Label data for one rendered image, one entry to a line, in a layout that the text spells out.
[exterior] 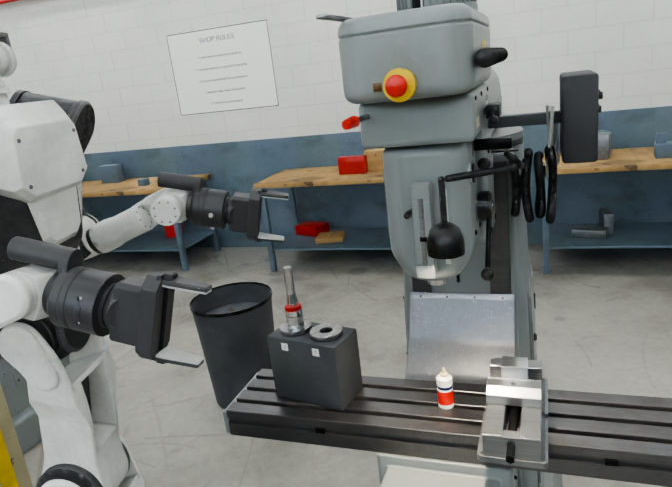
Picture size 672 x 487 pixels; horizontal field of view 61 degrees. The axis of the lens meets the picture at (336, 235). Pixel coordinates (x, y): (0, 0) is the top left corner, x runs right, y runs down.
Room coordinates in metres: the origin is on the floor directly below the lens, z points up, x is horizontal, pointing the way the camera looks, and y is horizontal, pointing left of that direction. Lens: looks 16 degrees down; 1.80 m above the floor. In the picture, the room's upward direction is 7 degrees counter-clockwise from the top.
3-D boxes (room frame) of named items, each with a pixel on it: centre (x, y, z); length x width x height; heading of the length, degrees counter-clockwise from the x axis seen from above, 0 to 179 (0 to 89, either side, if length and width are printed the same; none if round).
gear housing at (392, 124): (1.33, -0.25, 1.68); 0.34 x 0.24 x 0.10; 159
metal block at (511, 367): (1.23, -0.39, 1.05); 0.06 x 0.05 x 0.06; 69
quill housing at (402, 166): (1.29, -0.23, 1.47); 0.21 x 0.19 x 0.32; 69
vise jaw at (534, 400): (1.18, -0.37, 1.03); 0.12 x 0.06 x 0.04; 69
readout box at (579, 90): (1.45, -0.65, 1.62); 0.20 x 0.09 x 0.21; 159
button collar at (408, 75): (1.08, -0.15, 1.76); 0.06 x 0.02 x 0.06; 69
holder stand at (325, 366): (1.43, 0.10, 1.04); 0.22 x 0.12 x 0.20; 57
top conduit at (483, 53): (1.27, -0.38, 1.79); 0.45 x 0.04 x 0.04; 159
